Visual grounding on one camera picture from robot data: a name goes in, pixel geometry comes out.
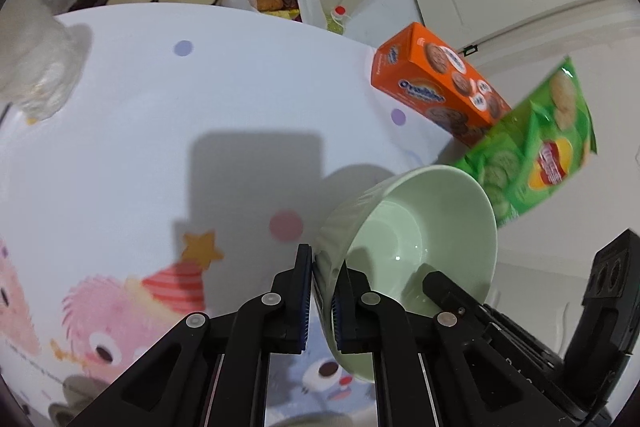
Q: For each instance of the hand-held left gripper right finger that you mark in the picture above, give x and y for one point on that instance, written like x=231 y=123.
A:
x=339 y=319

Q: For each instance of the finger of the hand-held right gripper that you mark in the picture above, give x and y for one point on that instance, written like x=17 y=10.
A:
x=450 y=294

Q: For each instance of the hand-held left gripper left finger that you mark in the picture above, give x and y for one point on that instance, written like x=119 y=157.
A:
x=301 y=302

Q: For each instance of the green ribbed bowl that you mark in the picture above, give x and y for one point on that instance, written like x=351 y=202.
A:
x=425 y=227

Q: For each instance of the green chips bag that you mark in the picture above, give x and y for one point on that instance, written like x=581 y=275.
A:
x=545 y=147

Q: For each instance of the orange cookie box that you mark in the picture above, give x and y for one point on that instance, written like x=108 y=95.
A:
x=435 y=87

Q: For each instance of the printed monster tablecloth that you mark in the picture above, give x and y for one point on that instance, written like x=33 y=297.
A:
x=200 y=97

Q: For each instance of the white cabinet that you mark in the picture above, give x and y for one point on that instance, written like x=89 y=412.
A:
x=385 y=12

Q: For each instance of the red-capped bottle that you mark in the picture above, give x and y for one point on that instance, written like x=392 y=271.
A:
x=340 y=13

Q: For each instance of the clear biscuit pack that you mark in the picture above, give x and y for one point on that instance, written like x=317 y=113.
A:
x=40 y=72

